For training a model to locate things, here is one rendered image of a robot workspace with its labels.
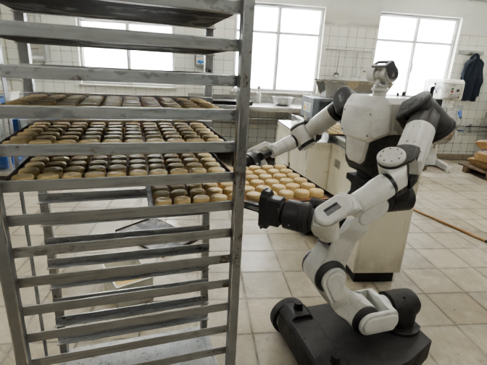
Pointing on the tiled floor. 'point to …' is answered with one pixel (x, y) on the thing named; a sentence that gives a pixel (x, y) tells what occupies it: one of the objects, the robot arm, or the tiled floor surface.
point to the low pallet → (472, 169)
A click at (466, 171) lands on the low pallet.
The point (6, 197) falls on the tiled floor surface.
